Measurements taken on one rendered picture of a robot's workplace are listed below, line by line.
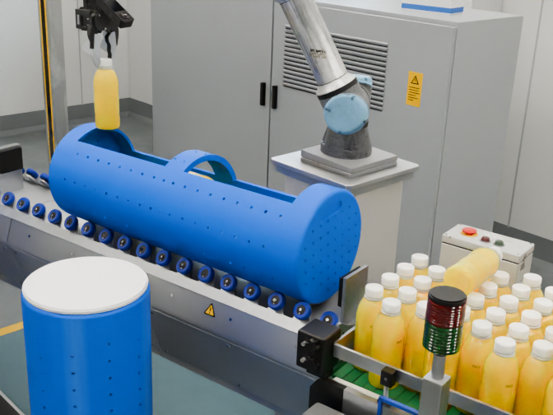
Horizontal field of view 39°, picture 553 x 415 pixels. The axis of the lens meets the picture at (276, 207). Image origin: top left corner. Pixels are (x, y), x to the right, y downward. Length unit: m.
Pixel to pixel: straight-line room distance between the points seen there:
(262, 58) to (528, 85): 1.51
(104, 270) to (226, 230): 0.30
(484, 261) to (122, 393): 0.85
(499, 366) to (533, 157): 3.18
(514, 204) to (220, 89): 1.83
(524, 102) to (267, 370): 3.00
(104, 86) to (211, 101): 2.28
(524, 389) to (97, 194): 1.21
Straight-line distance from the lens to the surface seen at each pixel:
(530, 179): 4.70
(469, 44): 3.41
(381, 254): 2.37
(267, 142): 4.15
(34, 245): 2.49
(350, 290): 1.85
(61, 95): 2.99
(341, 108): 2.08
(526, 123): 4.65
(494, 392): 1.58
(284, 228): 1.78
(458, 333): 1.33
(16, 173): 2.76
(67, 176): 2.26
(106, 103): 2.24
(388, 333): 1.64
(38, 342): 1.79
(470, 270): 1.68
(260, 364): 1.97
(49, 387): 1.83
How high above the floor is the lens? 1.83
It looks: 21 degrees down
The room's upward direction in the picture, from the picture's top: 2 degrees clockwise
